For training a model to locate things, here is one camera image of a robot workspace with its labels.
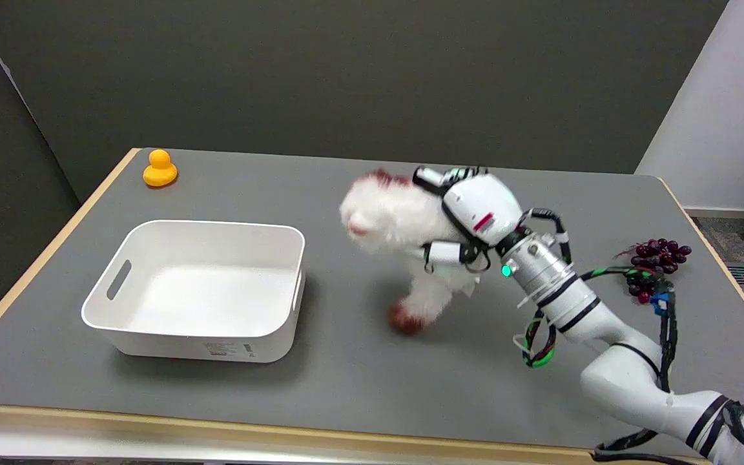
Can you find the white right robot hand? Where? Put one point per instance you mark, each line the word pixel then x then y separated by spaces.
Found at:
pixel 480 210

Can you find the white plush toy red paws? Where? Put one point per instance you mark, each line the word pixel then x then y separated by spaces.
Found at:
pixel 404 239

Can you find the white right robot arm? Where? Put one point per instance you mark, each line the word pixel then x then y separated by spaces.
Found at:
pixel 611 349

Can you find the white plastic container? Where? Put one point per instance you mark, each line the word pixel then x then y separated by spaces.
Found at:
pixel 201 290

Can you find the dark red grape bunch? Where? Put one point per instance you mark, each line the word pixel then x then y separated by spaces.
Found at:
pixel 657 259

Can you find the yellow rubber duck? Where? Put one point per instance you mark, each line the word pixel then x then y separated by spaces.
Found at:
pixel 159 169

